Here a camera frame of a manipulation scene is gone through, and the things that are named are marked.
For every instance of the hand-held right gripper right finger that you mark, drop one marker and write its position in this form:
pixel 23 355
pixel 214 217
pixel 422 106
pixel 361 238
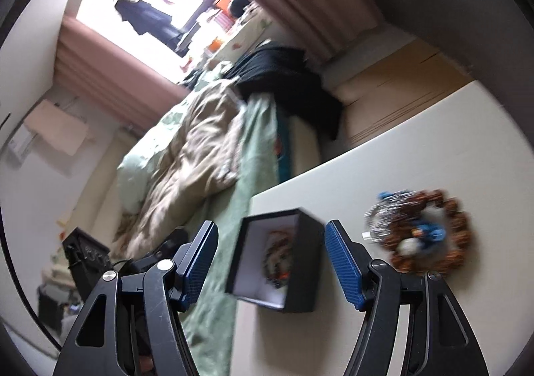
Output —
pixel 340 263

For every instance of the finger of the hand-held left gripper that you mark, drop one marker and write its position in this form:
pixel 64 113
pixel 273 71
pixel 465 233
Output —
pixel 175 242

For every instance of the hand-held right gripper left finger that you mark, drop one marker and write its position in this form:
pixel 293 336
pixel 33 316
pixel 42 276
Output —
pixel 199 263

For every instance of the black jewelry box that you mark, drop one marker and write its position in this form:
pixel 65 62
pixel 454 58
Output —
pixel 311 259

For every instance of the light green printed quilt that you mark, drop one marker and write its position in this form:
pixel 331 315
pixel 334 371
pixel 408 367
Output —
pixel 137 167

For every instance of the beige duvet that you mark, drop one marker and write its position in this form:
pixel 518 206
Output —
pixel 187 159

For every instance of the green bed sheet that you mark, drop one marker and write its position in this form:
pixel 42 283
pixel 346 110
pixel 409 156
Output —
pixel 250 159

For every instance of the white bed base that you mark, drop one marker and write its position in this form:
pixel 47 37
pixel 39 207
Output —
pixel 306 146

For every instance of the pale pink towel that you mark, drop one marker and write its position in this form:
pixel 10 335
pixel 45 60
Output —
pixel 58 128

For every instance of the white air conditioner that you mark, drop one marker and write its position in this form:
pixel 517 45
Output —
pixel 16 144

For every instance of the black clothing pile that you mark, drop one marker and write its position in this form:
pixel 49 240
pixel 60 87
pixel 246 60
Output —
pixel 288 84

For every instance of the white printed window cushion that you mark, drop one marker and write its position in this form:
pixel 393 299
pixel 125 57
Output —
pixel 246 42

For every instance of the hanging black garment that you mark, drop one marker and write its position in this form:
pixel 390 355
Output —
pixel 146 17

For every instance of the striped box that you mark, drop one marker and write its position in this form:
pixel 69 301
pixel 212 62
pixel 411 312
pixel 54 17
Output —
pixel 222 19

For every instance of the dark green plush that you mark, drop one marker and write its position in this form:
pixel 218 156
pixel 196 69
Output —
pixel 238 7

